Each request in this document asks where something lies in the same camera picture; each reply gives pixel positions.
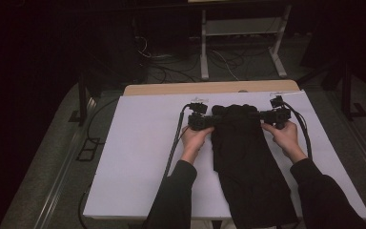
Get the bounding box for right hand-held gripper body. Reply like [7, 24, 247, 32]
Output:
[260, 90, 304, 130]

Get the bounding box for person's right hand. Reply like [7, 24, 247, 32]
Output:
[260, 120, 309, 165]

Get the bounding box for black metal stand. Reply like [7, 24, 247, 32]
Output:
[298, 60, 366, 121]
[68, 73, 103, 127]

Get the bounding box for wooden table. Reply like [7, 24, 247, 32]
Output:
[122, 79, 300, 97]

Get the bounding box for right hand-held gripper black cable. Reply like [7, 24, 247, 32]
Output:
[282, 100, 313, 160]

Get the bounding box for left hand-held gripper black cable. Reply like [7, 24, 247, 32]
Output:
[160, 104, 192, 192]

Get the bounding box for hand-held gripper black cable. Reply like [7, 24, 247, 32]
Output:
[160, 104, 192, 192]
[282, 100, 313, 160]

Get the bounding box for black pants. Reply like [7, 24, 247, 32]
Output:
[210, 103, 299, 229]

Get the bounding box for white metal stand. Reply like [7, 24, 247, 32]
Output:
[199, 4, 293, 81]

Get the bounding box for white board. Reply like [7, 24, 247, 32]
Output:
[83, 90, 366, 221]

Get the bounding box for person's legs in light trousers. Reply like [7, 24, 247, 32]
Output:
[190, 219, 280, 229]

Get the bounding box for tangle of floor cables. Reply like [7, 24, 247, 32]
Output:
[134, 34, 277, 84]

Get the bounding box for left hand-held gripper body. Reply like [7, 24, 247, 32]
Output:
[187, 97, 217, 132]

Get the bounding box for person's left hand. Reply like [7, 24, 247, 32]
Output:
[180, 125, 215, 165]

